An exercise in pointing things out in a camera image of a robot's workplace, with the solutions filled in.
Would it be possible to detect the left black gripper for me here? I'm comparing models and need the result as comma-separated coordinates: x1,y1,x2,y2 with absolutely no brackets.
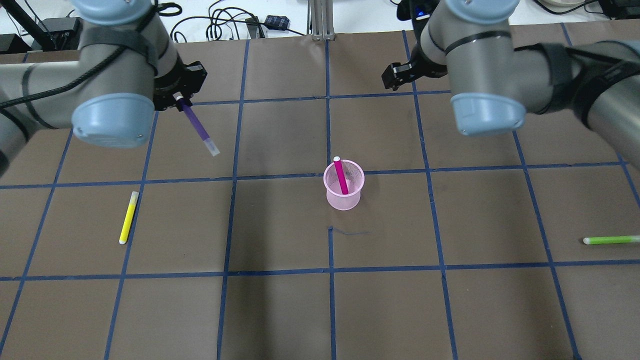
152,61,208,112

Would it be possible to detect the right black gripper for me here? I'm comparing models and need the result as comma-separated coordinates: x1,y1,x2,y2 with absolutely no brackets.
381,47,448,91

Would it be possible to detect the purple marker pen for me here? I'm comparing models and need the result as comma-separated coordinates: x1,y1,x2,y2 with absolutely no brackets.
183,99,220,157

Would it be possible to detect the pink marker pen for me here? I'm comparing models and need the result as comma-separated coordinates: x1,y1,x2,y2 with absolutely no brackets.
333,156,349,196

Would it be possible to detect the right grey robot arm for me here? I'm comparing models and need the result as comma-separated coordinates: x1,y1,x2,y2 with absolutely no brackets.
381,0,640,167

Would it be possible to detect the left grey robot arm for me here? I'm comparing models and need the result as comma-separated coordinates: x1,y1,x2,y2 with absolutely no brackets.
0,0,208,174

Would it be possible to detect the pink mesh cup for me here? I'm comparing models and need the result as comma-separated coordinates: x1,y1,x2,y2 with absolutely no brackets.
322,156,365,211

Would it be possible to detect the black power adapter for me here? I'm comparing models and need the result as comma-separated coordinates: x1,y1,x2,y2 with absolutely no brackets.
263,14,291,31

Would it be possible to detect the yellow marker pen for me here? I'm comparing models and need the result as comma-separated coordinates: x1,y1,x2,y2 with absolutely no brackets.
118,191,140,245

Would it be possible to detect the green marker pen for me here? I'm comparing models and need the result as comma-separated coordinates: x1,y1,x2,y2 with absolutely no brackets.
582,235,640,245

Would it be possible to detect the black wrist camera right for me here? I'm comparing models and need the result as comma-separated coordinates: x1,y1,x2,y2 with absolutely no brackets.
396,0,440,22

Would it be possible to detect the aluminium frame post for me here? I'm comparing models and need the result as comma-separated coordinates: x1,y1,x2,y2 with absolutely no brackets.
307,0,336,42

